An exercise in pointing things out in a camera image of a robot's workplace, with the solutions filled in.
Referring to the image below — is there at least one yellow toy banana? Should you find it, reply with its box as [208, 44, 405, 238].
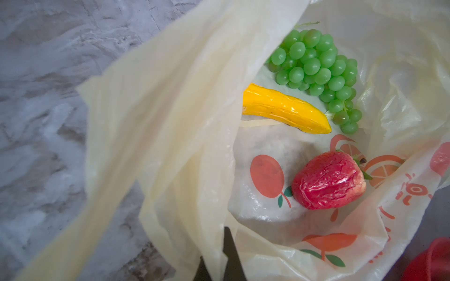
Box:
[242, 84, 332, 135]

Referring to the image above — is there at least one red flower-shaped plate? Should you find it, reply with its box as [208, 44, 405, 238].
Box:
[401, 237, 450, 281]

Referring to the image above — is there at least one yellow plastic fruit-print bag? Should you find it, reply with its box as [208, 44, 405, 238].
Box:
[17, 1, 450, 281]

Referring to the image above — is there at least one green toy grape bunch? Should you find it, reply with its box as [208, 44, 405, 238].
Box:
[266, 29, 362, 135]

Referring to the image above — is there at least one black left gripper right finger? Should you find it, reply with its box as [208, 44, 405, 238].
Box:
[223, 227, 247, 281]

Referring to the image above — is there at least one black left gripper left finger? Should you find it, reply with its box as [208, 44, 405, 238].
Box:
[193, 257, 212, 281]

